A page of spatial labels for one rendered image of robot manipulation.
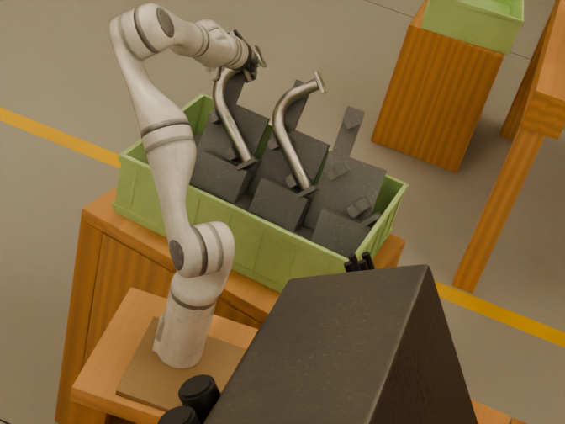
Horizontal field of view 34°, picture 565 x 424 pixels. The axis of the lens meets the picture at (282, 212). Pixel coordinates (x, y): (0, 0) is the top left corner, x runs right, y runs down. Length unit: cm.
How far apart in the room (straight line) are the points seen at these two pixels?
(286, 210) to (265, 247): 18
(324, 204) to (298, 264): 24
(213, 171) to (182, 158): 69
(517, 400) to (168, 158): 206
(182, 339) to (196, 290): 12
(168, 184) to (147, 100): 16
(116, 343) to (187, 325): 20
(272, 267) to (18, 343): 116
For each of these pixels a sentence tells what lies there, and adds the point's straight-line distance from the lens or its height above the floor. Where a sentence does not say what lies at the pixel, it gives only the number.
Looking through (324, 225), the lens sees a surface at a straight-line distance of 229.
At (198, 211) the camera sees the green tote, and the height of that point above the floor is 91.
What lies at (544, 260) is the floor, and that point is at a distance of 419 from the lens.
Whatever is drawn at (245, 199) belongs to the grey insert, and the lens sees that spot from 239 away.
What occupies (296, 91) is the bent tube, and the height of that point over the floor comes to 114.
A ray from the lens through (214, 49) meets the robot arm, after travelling 201.
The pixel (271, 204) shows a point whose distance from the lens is 233.
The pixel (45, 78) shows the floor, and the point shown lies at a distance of 447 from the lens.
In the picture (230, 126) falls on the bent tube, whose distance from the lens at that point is 237.
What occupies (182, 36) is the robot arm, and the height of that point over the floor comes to 141.
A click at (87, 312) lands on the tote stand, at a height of 48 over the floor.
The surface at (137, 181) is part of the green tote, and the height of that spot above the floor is 91.
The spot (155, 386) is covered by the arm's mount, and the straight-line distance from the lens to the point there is 184.
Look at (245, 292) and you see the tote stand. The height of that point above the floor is 79.
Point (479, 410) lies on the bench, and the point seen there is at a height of 88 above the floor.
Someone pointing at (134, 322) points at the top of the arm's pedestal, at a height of 85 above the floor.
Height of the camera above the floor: 221
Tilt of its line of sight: 35 degrees down
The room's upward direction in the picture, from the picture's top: 16 degrees clockwise
